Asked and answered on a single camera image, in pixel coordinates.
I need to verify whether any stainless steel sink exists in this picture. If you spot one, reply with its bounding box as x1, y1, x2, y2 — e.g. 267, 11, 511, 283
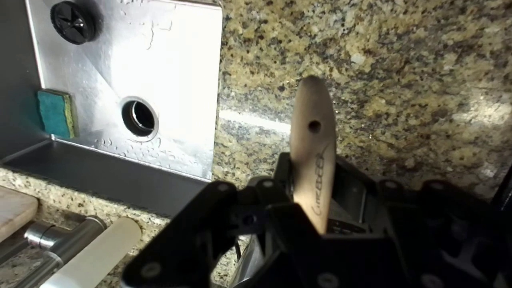
0, 0, 226, 216

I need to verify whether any wooden spatula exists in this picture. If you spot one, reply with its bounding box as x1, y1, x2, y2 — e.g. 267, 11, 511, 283
288, 75, 338, 236

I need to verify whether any black sink stopper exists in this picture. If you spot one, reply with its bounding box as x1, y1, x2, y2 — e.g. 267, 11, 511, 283
50, 0, 99, 46

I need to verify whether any metal sink faucet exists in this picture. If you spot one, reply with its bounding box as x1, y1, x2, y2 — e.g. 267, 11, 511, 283
0, 214, 109, 288

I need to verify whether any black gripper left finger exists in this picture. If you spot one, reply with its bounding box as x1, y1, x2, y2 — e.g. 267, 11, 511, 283
120, 152, 322, 288

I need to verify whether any wooden board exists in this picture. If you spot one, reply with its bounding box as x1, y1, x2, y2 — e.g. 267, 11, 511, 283
0, 185, 40, 243

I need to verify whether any green sponge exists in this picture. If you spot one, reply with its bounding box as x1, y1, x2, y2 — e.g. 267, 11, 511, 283
35, 88, 77, 142

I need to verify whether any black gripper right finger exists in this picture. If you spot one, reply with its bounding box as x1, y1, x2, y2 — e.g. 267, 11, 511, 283
325, 158, 512, 288

